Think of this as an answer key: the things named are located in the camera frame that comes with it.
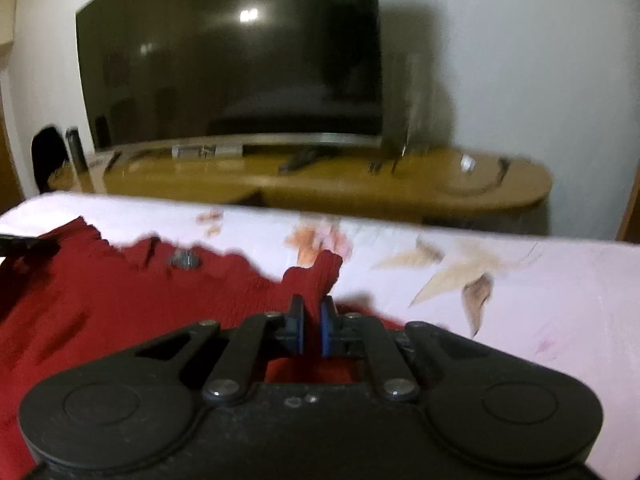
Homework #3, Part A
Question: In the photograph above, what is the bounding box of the red knit sweater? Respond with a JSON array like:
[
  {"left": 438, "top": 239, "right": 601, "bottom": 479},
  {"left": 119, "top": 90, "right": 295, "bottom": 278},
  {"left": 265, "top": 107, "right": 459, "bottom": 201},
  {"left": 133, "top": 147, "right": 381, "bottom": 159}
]
[{"left": 0, "top": 216, "right": 407, "bottom": 480}]

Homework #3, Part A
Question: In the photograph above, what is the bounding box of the black chair back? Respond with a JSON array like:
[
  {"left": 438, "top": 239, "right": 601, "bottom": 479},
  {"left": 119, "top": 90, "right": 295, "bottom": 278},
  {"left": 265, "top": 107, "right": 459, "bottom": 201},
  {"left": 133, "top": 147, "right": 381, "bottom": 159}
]
[{"left": 30, "top": 125, "right": 70, "bottom": 194}]

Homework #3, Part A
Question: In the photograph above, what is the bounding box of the dark cylindrical bottle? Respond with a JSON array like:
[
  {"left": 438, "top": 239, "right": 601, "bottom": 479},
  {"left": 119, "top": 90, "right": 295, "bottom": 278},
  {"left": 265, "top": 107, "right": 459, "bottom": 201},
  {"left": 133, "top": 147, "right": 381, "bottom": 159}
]
[{"left": 65, "top": 127, "right": 89, "bottom": 174}]

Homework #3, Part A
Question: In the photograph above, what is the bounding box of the wooden tv stand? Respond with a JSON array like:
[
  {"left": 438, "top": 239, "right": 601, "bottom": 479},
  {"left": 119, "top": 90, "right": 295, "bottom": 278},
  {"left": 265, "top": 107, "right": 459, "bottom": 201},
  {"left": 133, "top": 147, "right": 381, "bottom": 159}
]
[{"left": 49, "top": 146, "right": 552, "bottom": 235}]

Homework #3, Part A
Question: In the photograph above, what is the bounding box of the black remote control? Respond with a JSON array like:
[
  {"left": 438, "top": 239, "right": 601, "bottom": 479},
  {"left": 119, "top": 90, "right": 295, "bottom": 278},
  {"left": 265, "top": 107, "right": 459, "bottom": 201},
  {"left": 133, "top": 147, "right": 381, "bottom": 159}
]
[{"left": 278, "top": 146, "right": 342, "bottom": 174}]

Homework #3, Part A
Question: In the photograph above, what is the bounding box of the silver set-top box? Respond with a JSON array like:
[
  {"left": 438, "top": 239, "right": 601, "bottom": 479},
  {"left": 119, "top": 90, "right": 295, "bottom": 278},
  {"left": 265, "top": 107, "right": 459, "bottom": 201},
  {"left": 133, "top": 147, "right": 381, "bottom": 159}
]
[{"left": 170, "top": 143, "right": 244, "bottom": 158}]

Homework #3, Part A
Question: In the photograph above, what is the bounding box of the white floral bed sheet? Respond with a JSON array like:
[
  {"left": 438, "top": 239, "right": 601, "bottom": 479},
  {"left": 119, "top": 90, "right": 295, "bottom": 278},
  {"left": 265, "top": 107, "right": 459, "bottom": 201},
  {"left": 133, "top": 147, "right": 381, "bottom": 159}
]
[{"left": 1, "top": 193, "right": 639, "bottom": 479}]

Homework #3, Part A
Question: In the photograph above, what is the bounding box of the clear glass vase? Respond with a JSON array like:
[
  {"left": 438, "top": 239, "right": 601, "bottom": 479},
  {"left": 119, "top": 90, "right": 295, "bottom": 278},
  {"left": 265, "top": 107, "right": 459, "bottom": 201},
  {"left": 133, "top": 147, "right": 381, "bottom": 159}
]
[{"left": 383, "top": 52, "right": 428, "bottom": 155}]

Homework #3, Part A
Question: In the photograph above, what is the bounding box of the large black curved television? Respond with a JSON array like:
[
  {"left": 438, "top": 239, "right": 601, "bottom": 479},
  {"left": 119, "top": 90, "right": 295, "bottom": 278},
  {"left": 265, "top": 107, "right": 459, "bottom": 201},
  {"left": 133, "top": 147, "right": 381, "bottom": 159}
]
[{"left": 76, "top": 0, "right": 383, "bottom": 151}]

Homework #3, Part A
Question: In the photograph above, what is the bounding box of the black cable with adapter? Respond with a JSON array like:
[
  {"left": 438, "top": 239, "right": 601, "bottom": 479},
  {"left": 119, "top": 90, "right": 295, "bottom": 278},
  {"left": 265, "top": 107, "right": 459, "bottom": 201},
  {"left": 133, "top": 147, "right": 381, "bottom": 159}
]
[{"left": 366, "top": 148, "right": 512, "bottom": 198}]

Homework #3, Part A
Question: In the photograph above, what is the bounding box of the wooden door with handle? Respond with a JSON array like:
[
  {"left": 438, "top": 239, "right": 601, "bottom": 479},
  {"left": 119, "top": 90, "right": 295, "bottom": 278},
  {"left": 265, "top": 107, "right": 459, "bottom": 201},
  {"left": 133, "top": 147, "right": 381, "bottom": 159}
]
[{"left": 616, "top": 167, "right": 640, "bottom": 244}]

